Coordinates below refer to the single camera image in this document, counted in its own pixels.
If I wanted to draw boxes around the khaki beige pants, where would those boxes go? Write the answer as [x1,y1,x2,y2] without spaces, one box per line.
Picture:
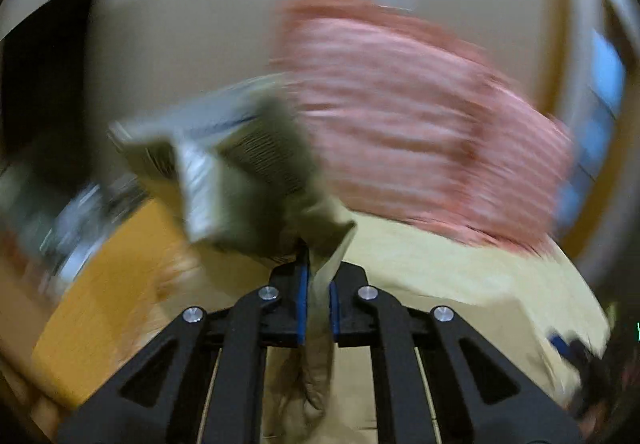
[111,78,584,443]

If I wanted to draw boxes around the yellow paisley bed sheet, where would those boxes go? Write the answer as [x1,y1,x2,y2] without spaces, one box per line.
[32,199,202,407]

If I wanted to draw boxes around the right polka dot pillow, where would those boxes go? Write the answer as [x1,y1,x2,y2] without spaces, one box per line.
[451,76,573,254]

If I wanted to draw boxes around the polka dot pillow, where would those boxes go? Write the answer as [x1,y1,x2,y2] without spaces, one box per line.
[269,0,501,245]
[451,76,573,254]

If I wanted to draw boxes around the left polka dot pillow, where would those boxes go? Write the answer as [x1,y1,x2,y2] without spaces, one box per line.
[269,0,501,245]

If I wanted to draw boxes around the glass top side table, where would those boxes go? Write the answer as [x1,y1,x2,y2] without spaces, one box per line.
[1,164,145,294]

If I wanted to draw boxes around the window with wooden frame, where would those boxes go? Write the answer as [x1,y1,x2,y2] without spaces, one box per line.
[536,0,639,284]

